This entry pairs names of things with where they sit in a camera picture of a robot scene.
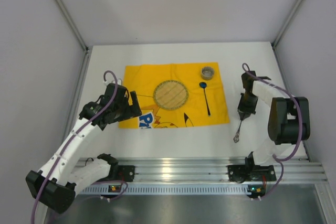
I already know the iridescent purple metal fork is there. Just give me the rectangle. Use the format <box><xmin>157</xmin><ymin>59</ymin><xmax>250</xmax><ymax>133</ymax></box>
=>
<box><xmin>233</xmin><ymin>120</ymin><xmax>243</xmax><ymax>143</ymax></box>

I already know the round woven bamboo plate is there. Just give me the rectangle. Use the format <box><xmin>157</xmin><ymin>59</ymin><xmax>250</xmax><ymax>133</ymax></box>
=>
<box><xmin>153</xmin><ymin>80</ymin><xmax>189</xmax><ymax>111</ymax></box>

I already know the yellow cartoon print cloth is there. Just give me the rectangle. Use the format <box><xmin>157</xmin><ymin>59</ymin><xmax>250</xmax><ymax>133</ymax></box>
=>
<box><xmin>119</xmin><ymin>62</ymin><xmax>230</xmax><ymax>129</ymax></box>

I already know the blue metal spoon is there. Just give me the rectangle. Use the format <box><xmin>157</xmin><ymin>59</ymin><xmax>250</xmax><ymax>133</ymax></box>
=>
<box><xmin>199</xmin><ymin>82</ymin><xmax>211</xmax><ymax>117</ymax></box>

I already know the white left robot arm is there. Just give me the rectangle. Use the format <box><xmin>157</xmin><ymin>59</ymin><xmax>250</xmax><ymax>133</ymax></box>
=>
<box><xmin>26</xmin><ymin>83</ymin><xmax>142</xmax><ymax>214</ymax></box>

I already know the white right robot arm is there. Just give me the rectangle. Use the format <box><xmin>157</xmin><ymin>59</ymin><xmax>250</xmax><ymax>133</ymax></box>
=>
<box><xmin>228</xmin><ymin>70</ymin><xmax>310</xmax><ymax>183</ymax></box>

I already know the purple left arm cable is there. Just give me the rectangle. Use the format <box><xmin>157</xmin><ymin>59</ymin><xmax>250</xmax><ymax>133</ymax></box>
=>
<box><xmin>30</xmin><ymin>70</ymin><xmax>129</xmax><ymax>224</ymax></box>

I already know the aluminium mounting rail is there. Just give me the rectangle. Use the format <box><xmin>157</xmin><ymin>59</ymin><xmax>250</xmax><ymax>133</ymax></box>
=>
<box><xmin>70</xmin><ymin>156</ymin><xmax>328</xmax><ymax>183</ymax></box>

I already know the slotted grey cable duct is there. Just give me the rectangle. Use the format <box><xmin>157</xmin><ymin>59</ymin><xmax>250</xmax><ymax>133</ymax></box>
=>
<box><xmin>81</xmin><ymin>183</ymin><xmax>265</xmax><ymax>196</ymax></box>

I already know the right aluminium frame post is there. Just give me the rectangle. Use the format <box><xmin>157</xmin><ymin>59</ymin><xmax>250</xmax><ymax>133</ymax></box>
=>
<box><xmin>271</xmin><ymin>0</ymin><xmax>305</xmax><ymax>50</ymax></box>

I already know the aluminium frame post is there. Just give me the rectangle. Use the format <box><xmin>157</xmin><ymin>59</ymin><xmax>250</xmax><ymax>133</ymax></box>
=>
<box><xmin>271</xmin><ymin>0</ymin><xmax>305</xmax><ymax>50</ymax></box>
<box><xmin>54</xmin><ymin>0</ymin><xmax>88</xmax><ymax>52</ymax></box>

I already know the left aluminium frame post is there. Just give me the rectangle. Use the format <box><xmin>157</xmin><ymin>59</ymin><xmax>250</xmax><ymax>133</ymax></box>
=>
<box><xmin>54</xmin><ymin>0</ymin><xmax>88</xmax><ymax>52</ymax></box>

